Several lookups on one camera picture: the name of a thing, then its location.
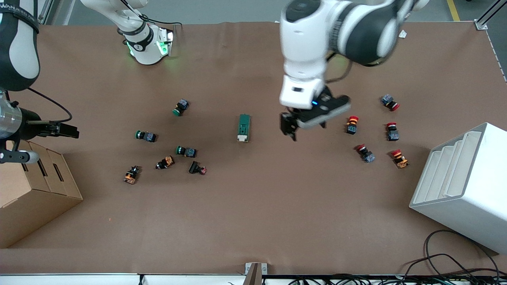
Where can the aluminium frame post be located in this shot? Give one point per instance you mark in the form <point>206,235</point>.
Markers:
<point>481,24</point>

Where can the red stop button grey block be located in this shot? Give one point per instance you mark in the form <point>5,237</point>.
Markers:
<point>366,153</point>
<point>389,101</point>
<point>392,132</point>

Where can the white table edge rail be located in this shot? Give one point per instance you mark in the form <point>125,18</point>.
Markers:
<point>79,279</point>

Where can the black switch with red lens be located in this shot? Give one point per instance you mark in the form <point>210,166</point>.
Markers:
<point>196,168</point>

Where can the brown paper table cover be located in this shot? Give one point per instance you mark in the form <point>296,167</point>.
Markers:
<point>277,206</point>

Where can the red stop button orange block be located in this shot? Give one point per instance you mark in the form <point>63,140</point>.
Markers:
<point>399,158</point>
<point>352,125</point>

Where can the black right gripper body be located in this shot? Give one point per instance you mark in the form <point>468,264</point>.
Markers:
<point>31,123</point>

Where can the brown cardboard box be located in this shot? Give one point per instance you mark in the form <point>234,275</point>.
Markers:
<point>35,194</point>

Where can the small white paper scrap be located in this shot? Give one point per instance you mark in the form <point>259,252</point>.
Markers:
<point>404,34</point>

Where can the grey metal bracket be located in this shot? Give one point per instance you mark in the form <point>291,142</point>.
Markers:
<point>255,273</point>

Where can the green push button switch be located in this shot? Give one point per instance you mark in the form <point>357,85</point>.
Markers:
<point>181,107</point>
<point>187,151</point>
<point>146,136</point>

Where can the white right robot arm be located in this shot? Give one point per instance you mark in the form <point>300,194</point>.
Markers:
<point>146,43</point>

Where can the black orange push button switch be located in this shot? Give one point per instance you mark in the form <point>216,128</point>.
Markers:
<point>165,162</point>
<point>131,175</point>

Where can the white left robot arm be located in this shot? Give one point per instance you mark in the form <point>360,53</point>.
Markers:
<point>309,39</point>

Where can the white stepped plastic rack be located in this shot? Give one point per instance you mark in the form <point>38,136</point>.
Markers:
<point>471,198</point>

